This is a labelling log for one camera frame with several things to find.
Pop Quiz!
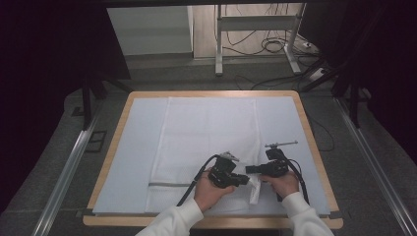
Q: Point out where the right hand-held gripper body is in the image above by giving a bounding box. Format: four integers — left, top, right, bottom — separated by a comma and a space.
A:
260, 140, 300, 179

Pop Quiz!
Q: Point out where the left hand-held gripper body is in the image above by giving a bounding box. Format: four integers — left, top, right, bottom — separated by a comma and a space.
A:
208, 150, 241, 190

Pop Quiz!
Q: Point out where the white cloth towel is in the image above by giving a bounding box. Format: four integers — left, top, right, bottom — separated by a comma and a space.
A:
145, 96, 266, 216

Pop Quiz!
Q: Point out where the person's right hand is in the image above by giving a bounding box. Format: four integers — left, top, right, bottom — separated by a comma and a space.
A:
260, 170, 300, 200

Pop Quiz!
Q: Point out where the person's left hand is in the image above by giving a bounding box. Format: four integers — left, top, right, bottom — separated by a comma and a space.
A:
193, 170, 236, 213

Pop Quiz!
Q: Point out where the white table mat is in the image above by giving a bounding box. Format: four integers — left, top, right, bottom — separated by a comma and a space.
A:
92, 95, 331, 216

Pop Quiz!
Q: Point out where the black metal stand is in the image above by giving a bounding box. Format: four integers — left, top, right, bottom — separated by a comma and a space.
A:
299, 57, 362, 130
80, 74, 133, 131

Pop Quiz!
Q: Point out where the white power strip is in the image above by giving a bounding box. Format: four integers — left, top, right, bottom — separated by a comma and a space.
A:
308, 67, 329, 82

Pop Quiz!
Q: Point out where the wooden table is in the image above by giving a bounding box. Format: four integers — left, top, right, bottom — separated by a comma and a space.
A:
82, 89, 344, 230

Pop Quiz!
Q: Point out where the black floor outlet plate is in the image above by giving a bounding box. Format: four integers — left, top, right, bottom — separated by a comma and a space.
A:
85, 130, 108, 153

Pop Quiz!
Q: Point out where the dark curtain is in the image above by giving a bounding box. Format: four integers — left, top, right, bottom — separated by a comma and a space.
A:
299, 0, 417, 165
0, 0, 132, 215

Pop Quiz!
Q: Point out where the white cabinet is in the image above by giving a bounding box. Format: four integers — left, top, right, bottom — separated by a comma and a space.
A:
105, 5, 195, 57

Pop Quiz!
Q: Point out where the left hand-held gripper cable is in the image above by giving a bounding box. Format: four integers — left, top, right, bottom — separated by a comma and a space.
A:
176, 153, 220, 207

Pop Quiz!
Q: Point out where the hand-held gripper cable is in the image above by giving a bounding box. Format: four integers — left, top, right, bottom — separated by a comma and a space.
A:
276, 148, 311, 207
176, 153, 220, 207

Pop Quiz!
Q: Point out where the right hand-held gripper cable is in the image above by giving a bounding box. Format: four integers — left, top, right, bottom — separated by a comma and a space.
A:
276, 148, 311, 207

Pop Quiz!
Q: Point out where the thin black floor cable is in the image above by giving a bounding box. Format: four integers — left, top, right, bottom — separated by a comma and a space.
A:
307, 112, 336, 152

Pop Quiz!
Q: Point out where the metal floor rail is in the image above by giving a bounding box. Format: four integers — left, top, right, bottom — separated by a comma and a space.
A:
333, 96, 417, 236
30, 97, 103, 236

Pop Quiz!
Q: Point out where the black floor cable bundle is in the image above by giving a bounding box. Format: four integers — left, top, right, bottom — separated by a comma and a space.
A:
222, 3, 321, 91

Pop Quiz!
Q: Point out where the white metal desk frame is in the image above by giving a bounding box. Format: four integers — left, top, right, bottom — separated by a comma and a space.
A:
213, 3, 308, 78

